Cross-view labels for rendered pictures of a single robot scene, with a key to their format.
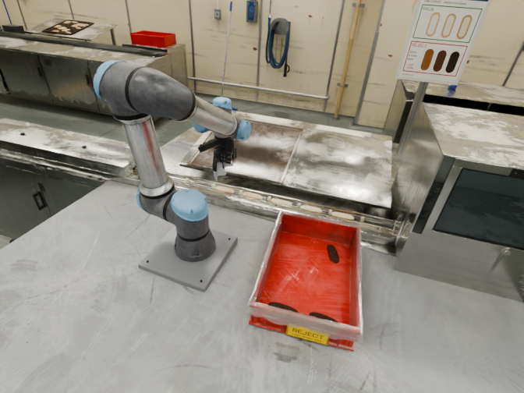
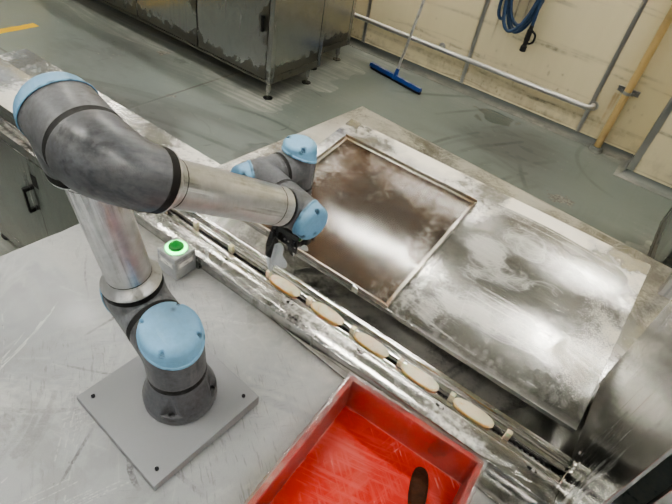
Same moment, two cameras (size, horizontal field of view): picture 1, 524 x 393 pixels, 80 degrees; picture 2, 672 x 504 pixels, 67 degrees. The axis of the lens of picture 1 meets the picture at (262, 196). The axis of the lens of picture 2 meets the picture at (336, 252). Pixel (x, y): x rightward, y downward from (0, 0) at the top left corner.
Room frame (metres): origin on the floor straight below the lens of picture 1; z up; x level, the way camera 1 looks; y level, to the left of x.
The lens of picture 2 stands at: (0.35, -0.16, 1.83)
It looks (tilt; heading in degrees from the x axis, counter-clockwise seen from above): 41 degrees down; 14
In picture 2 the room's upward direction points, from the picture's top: 12 degrees clockwise
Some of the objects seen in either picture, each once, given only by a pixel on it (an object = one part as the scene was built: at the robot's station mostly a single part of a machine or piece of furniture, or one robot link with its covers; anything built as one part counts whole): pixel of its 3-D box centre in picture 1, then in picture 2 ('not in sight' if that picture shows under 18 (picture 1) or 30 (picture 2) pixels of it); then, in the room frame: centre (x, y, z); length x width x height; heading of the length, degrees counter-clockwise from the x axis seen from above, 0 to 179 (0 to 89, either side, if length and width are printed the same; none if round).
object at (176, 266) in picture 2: not in sight; (178, 262); (1.18, 0.47, 0.84); 0.08 x 0.08 x 0.11; 75
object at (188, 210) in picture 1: (189, 212); (171, 343); (0.84, 0.25, 1.01); 0.13 x 0.12 x 0.14; 63
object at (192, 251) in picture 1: (193, 237); (178, 379); (0.85, 0.24, 0.90); 0.15 x 0.15 x 0.10
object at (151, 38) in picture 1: (154, 38); not in sight; (4.77, 1.66, 0.94); 0.51 x 0.36 x 0.13; 79
